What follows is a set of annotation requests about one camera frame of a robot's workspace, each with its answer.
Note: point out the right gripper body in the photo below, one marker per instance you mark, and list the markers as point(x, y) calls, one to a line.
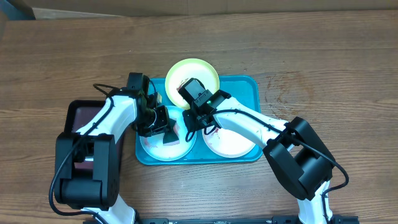
point(194, 122)

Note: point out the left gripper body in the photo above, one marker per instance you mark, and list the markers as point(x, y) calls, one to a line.
point(152, 121)

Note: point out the green sponge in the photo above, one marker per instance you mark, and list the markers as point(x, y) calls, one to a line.
point(170, 137)

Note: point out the light blue plate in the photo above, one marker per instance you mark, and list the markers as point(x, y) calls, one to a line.
point(154, 147)

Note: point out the yellow-green rimmed plate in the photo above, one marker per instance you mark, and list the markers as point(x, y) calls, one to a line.
point(186, 69)

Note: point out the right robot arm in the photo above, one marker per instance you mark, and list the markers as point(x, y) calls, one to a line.
point(299, 159)

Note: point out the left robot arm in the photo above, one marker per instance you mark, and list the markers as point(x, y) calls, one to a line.
point(86, 179)

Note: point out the teal plastic tray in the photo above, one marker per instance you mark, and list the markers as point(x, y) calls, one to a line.
point(245, 90)

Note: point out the black rectangular tray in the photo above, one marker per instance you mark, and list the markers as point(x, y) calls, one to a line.
point(80, 112)

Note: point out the white plate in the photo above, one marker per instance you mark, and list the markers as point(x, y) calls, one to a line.
point(226, 143)

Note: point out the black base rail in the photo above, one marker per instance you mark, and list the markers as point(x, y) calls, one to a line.
point(284, 219)

